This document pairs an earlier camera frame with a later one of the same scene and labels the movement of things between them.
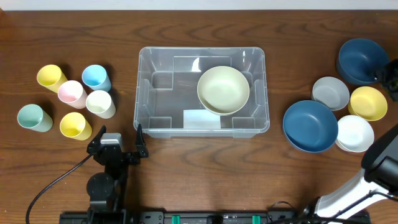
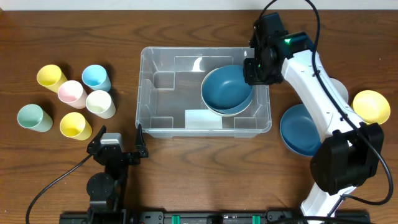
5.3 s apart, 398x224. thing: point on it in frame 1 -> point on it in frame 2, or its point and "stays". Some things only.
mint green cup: (32, 117) stays
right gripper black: (389, 78) -> (253, 76)
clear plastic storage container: (207, 92) stays
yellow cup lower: (74, 125) stays
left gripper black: (123, 156) stays
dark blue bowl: (362, 61) -> (224, 91)
